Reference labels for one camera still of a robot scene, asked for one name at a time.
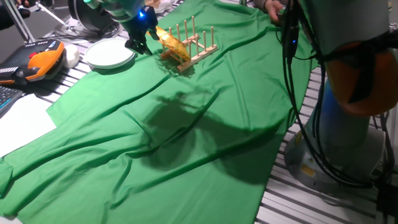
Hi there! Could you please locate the clear bag with yellow items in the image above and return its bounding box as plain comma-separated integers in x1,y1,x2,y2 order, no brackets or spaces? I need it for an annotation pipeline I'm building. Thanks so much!
144,0,174,14

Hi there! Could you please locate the wooden dish rack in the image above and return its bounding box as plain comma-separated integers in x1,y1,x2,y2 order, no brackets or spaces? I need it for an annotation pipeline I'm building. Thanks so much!
160,16,218,73

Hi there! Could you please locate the black computer keyboard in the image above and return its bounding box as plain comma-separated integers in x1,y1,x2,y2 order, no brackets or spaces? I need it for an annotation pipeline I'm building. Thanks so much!
0,85,24,116

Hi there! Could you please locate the grey tripod leg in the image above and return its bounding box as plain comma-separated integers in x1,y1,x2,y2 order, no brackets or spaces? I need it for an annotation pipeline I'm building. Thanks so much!
2,0,35,44
35,1,77,32

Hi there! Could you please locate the orange wicker basket dish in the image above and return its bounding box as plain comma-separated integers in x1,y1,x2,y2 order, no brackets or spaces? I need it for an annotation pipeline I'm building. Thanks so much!
146,26,192,62

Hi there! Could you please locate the dark sleeved forearm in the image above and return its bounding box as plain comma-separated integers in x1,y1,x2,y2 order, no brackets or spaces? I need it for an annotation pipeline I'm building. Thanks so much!
0,4,32,30

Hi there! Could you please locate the white round plate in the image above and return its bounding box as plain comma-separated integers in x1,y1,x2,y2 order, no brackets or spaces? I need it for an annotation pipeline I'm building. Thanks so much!
84,37,137,70

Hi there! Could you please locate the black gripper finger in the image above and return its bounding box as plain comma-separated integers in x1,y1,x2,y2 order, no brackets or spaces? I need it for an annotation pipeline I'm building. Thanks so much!
138,43,153,56
124,39,141,52

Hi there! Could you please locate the green cloth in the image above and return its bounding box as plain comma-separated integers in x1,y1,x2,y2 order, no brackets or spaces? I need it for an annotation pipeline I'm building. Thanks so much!
0,0,320,224

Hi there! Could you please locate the hand with brown sleeve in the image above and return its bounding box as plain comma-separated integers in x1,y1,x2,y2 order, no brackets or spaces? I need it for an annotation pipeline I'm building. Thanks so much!
264,0,284,23

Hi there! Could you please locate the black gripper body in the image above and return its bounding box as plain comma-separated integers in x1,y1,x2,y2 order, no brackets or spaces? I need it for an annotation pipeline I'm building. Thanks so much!
123,6,159,46

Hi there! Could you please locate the white paper sheet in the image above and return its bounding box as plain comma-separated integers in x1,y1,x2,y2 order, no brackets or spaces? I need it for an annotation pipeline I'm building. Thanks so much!
0,93,57,158

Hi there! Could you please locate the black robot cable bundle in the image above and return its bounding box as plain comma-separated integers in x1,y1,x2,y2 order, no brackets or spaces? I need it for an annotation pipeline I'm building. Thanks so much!
278,0,396,190

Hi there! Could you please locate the black round fan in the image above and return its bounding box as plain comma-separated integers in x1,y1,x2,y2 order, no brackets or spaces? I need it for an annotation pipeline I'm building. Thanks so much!
67,0,121,34

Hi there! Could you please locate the orange black teach pendant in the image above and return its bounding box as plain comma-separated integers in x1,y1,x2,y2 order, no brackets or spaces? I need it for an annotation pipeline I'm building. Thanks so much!
0,39,66,86

